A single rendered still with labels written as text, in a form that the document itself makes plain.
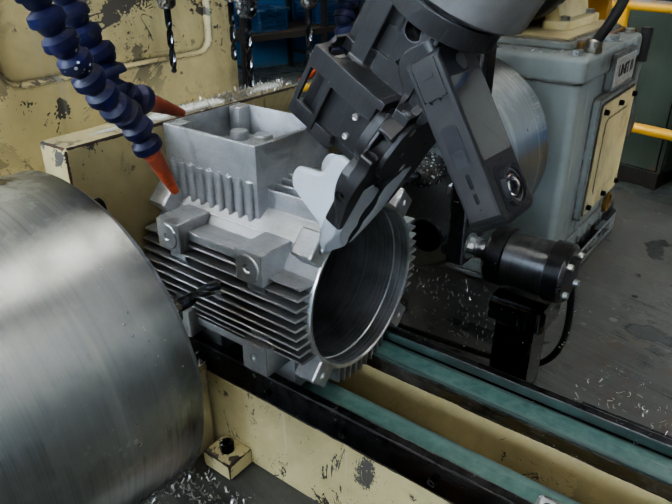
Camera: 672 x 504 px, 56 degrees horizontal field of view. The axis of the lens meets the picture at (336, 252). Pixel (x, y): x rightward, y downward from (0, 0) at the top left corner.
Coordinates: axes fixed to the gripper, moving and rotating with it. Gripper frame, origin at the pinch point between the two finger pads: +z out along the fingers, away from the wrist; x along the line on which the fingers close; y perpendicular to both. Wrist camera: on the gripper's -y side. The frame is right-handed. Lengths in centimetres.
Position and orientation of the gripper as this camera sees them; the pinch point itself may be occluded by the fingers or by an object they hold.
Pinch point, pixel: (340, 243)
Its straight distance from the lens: 49.7
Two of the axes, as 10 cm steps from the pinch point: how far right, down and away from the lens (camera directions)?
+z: -4.0, 6.3, 6.6
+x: -6.0, 3.6, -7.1
